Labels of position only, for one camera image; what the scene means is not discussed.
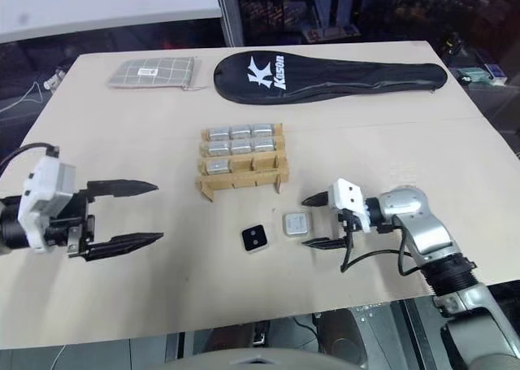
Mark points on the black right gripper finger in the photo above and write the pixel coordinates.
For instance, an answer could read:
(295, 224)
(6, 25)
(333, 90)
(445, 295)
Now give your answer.
(319, 199)
(327, 243)

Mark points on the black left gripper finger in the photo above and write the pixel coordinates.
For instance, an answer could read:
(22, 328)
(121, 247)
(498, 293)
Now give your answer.
(122, 243)
(122, 188)

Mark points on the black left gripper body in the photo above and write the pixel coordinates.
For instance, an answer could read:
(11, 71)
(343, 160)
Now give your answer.
(77, 223)

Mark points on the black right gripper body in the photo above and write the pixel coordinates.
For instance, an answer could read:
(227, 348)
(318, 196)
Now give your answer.
(349, 223)

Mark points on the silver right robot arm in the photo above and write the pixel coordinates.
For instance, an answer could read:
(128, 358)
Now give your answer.
(406, 207)

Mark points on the wooden slotted tray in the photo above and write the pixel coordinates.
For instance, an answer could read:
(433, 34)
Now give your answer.
(243, 181)

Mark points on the dark rounded shape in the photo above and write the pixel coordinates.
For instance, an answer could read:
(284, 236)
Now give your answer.
(357, 333)

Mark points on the grey checked cloth pouch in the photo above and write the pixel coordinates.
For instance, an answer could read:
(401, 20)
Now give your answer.
(154, 73)

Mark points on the black Kason racket cover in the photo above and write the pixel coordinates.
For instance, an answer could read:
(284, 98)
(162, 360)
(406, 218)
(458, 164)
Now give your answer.
(325, 77)

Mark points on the small white connector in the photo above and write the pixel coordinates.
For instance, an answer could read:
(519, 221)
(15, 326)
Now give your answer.
(54, 79)

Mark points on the grey curved robot torso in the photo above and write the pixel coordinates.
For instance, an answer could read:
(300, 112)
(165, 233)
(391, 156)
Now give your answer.
(264, 361)

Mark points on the white board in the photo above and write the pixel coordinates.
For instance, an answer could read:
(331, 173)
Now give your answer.
(101, 8)

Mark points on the small boxes stack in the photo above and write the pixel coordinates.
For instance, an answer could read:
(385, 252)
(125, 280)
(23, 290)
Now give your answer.
(483, 74)

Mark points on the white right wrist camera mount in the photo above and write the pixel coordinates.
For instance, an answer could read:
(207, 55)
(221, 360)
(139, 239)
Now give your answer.
(349, 197)

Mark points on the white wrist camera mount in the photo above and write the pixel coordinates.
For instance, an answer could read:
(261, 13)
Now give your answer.
(44, 199)
(349, 197)

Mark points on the silver camera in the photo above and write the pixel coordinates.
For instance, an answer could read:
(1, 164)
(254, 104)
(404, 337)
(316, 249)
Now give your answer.
(219, 148)
(296, 224)
(219, 133)
(265, 145)
(241, 131)
(264, 130)
(219, 166)
(242, 146)

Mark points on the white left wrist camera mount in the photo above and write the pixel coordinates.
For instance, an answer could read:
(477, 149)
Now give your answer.
(44, 199)

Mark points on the black-faced camera with two lenses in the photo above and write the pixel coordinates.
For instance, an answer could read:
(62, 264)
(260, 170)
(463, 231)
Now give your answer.
(253, 239)

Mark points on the grey metal post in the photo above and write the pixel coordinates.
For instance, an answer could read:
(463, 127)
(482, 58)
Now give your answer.
(227, 12)

